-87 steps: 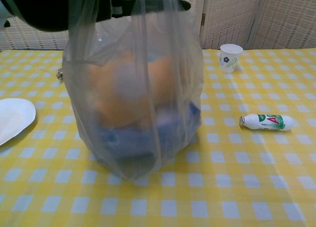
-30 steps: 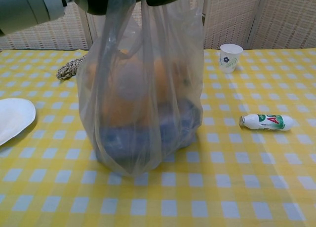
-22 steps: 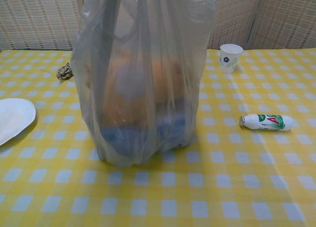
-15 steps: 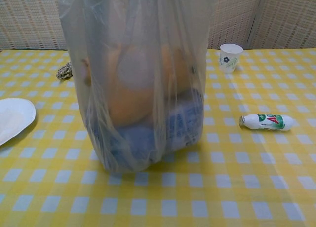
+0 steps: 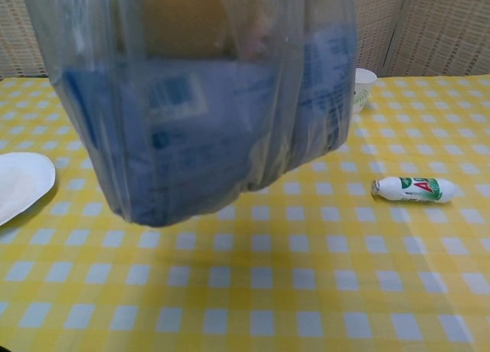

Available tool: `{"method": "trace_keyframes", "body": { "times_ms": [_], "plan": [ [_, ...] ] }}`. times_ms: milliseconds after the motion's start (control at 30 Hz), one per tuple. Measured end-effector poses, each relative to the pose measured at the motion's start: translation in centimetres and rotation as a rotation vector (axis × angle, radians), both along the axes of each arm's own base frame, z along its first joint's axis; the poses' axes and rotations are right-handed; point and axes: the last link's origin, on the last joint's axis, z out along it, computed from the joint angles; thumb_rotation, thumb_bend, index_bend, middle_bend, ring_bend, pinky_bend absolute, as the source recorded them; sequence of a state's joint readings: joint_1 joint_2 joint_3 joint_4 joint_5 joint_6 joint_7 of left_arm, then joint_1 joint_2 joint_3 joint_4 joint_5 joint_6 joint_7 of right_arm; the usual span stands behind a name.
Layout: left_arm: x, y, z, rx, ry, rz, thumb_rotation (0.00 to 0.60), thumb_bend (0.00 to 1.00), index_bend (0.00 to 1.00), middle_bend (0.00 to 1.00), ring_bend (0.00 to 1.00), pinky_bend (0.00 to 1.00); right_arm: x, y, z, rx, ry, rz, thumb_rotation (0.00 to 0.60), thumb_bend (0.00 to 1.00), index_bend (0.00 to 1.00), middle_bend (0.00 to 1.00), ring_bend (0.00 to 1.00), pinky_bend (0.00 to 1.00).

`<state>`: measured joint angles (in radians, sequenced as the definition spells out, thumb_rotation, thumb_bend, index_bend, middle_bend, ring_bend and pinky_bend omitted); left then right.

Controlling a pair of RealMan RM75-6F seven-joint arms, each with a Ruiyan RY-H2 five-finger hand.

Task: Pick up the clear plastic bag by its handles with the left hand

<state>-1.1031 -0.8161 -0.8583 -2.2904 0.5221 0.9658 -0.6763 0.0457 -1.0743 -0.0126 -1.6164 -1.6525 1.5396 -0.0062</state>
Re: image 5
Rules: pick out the white paper plate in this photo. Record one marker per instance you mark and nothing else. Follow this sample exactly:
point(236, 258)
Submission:
point(23, 183)

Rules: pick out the yellow white checkered tablecloth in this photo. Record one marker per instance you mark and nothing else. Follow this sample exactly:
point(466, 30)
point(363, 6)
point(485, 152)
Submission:
point(344, 275)

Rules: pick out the blue plastic package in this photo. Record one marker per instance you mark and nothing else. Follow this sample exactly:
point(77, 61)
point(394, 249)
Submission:
point(214, 153)

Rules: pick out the translucent plastic bag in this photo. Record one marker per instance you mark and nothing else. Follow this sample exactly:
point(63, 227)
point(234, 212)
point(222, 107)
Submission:
point(191, 137)

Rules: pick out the small white bottle green label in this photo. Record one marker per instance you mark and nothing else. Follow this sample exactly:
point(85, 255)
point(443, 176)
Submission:
point(413, 190)

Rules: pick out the orange plush toy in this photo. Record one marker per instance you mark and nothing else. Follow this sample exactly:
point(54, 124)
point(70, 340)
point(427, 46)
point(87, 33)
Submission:
point(183, 23)

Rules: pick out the beige woven screen panel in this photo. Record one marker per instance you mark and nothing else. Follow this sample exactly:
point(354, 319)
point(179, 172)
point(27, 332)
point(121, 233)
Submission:
point(377, 27)
point(448, 30)
point(17, 34)

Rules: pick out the white paper cup flower print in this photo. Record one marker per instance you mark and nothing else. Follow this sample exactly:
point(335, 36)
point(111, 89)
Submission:
point(365, 88)

